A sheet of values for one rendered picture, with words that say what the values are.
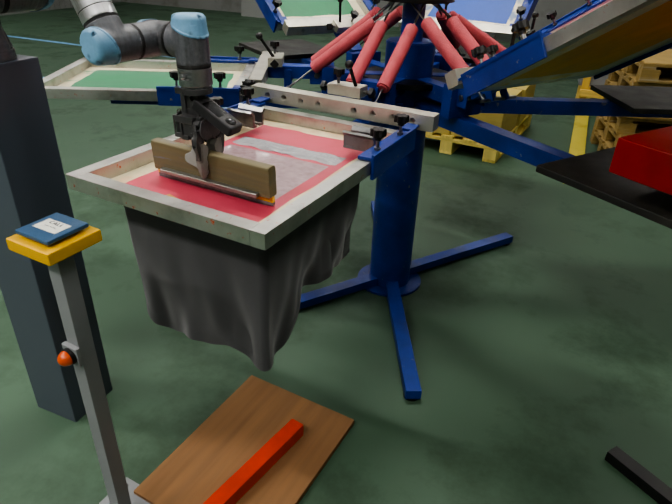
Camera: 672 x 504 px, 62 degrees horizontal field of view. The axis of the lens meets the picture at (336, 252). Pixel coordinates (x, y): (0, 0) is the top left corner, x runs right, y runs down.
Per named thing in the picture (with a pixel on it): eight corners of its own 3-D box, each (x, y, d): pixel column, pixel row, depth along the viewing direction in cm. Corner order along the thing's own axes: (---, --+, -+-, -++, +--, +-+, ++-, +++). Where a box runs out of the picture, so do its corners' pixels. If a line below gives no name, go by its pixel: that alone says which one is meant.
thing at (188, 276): (268, 376, 143) (262, 227, 121) (140, 321, 161) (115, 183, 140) (275, 369, 145) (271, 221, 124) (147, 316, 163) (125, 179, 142)
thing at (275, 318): (273, 369, 144) (268, 223, 123) (261, 364, 146) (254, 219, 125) (354, 286, 179) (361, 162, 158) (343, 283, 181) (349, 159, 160)
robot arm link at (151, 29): (113, 20, 121) (147, 24, 116) (153, 16, 130) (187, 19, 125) (119, 58, 125) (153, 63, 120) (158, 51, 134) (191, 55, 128)
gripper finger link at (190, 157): (190, 176, 136) (190, 138, 133) (209, 180, 133) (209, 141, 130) (181, 178, 133) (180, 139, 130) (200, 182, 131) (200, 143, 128)
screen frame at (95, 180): (265, 251, 112) (264, 234, 110) (68, 188, 136) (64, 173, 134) (412, 144, 173) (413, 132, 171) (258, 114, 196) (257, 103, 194)
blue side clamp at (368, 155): (373, 180, 149) (374, 155, 146) (356, 176, 151) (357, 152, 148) (414, 149, 172) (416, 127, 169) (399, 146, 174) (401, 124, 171)
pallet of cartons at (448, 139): (435, 109, 566) (441, 63, 543) (530, 123, 534) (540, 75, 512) (395, 147, 461) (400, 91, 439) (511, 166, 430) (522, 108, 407)
